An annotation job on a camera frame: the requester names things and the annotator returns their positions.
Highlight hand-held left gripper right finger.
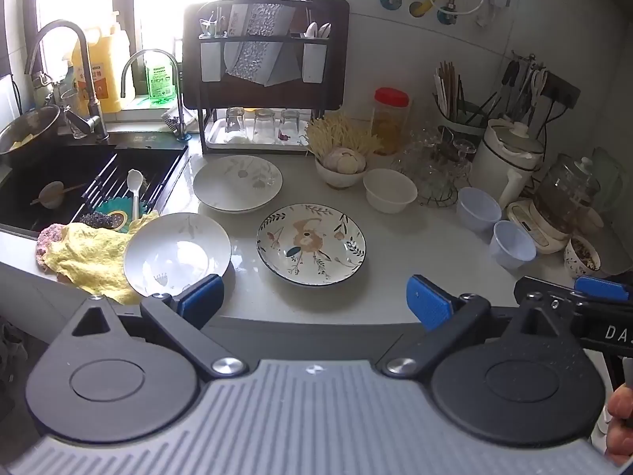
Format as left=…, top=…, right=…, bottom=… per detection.
left=378, top=275, right=582, bottom=378

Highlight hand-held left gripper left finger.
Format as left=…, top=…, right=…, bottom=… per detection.
left=69, top=274, right=249, bottom=382

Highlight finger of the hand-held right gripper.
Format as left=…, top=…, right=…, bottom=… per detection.
left=513, top=276, right=633, bottom=305

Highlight white plate sparse leaf print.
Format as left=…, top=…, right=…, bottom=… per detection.
left=123, top=213, right=232, bottom=298

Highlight pale blue bowl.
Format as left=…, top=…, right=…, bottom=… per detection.
left=489, top=220, right=538, bottom=270
left=456, top=187, right=503, bottom=232

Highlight white plate dense leaf print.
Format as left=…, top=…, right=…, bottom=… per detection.
left=192, top=155, right=284, bottom=213

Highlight floral plate dark rim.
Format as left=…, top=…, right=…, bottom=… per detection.
left=256, top=203, right=367, bottom=287

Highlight person's right hand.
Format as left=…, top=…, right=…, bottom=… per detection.
left=606, top=385, right=633, bottom=457

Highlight small bowl of tea leaves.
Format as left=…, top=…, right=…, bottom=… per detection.
left=564, top=235, right=602, bottom=279

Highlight glass health kettle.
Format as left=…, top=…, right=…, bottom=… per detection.
left=506, top=153, right=605, bottom=255

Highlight pale green electric kettle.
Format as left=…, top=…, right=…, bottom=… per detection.
left=591, top=147, right=626, bottom=219

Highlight yellow dishcloth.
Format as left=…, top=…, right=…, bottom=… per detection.
left=38, top=210, right=160, bottom=306

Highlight roll-up sink drying rack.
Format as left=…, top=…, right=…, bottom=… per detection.
left=74, top=151, right=189, bottom=223

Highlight teal scrubbing mat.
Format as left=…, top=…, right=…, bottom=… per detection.
left=94, top=198, right=152, bottom=234

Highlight steel wool scourer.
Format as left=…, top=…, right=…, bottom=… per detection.
left=79, top=212, right=116, bottom=232

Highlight white electric cooking pot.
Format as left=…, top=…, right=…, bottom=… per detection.
left=468, top=119, right=545, bottom=209

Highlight white bowl holding onion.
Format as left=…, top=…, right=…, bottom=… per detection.
left=315, top=156, right=369, bottom=189

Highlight white drip tray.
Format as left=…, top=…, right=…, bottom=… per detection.
left=204, top=109, right=312, bottom=152

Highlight pink dishcloth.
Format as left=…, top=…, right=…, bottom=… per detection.
left=36, top=224, right=70, bottom=274

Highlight clear drinking glass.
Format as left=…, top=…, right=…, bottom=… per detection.
left=225, top=107, right=248, bottom=135
left=278, top=109, right=302, bottom=142
left=253, top=109, right=277, bottom=143

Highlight green white utensil holder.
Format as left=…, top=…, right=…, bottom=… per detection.
left=434, top=94, right=490, bottom=142

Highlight clear jar red lid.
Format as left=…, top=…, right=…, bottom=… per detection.
left=371, top=87, right=411, bottom=155

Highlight black kitchen sink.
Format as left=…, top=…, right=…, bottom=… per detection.
left=0, top=131, right=191, bottom=233

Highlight black metal dish rack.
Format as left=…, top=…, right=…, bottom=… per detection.
left=198, top=0, right=331, bottom=152

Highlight small chrome faucet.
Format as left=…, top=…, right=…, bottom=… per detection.
left=121, top=49, right=191, bottom=139

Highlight bundle of chopsticks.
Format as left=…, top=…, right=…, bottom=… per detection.
left=434, top=61, right=466, bottom=114

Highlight green liquid bottle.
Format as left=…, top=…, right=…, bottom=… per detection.
left=144, top=52, right=178, bottom=106

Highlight hanging kitchen utensils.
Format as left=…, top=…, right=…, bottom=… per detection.
left=489, top=52, right=550, bottom=124

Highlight stainless steel pot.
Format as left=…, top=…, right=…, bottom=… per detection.
left=0, top=105, right=63, bottom=168

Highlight plain grey cleaver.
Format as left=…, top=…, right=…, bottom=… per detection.
left=264, top=42, right=302, bottom=87

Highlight yellow detergent bottle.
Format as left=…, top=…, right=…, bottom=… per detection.
left=73, top=10, right=130, bottom=114

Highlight patterned steel cleaver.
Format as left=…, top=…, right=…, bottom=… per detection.
left=222, top=2, right=298, bottom=82

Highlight tall grey kitchen faucet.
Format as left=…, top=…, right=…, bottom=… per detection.
left=25, top=20, right=110, bottom=142

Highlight glass cups on wire rack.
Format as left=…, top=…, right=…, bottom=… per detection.
left=396, top=126, right=476, bottom=209

